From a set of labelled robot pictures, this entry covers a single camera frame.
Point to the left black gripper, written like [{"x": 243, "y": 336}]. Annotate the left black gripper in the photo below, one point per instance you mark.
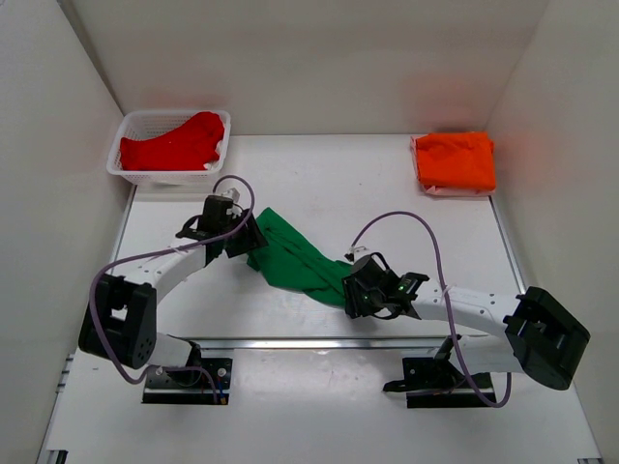
[{"x": 252, "y": 238}]

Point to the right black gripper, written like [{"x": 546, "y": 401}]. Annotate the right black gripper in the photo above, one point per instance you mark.
[{"x": 354, "y": 307}]

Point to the green t shirt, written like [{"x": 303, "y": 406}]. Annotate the green t shirt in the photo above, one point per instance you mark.
[{"x": 290, "y": 262}]

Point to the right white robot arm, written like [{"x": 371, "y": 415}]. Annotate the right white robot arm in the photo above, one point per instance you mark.
[{"x": 530, "y": 333}]

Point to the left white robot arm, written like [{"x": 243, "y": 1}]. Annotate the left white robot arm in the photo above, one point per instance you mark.
[{"x": 120, "y": 322}]

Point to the red t shirt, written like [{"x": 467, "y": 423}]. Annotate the red t shirt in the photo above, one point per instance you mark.
[{"x": 190, "y": 147}]

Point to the white plastic basket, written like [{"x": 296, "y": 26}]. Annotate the white plastic basket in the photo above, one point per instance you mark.
[{"x": 146, "y": 124}]

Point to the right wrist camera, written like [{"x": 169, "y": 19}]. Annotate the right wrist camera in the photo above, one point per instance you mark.
[{"x": 355, "y": 252}]

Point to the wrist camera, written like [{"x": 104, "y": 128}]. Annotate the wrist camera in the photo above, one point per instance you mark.
[
  {"x": 355, "y": 252},
  {"x": 233, "y": 194}
]

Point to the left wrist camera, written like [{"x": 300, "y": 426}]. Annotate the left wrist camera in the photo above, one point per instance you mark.
[{"x": 233, "y": 194}]

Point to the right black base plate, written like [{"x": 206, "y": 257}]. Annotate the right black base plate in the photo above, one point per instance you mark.
[{"x": 431, "y": 384}]

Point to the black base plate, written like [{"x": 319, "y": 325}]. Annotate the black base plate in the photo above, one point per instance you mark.
[
  {"x": 431, "y": 384},
  {"x": 191, "y": 388}
]

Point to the aluminium rail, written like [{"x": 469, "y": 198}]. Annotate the aluminium rail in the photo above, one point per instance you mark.
[{"x": 321, "y": 343}]

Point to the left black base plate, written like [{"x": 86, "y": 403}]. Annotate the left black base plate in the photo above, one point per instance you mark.
[{"x": 191, "y": 388}]

